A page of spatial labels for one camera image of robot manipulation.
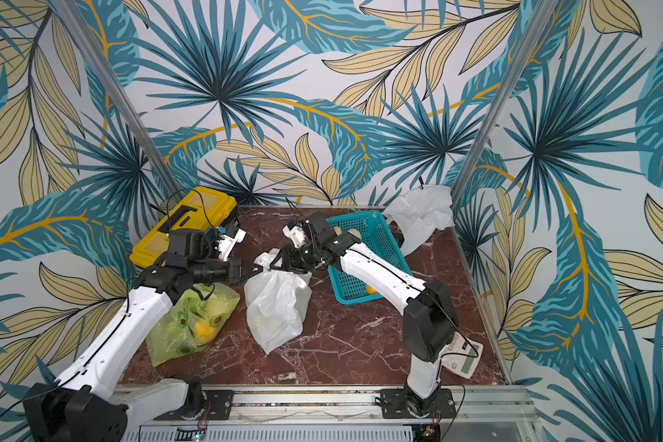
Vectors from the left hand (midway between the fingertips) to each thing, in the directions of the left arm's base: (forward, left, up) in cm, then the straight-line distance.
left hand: (259, 273), depth 72 cm
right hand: (+4, -3, -3) cm, 6 cm away
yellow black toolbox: (+31, +28, -9) cm, 43 cm away
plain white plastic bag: (+38, -53, -15) cm, 67 cm away
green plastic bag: (-7, +21, -16) cm, 28 cm away
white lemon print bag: (-6, -5, -5) cm, 9 cm away
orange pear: (+6, -32, -20) cm, 38 cm away
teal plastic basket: (+32, -34, -18) cm, 50 cm away
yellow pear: (-9, +18, -18) cm, 27 cm away
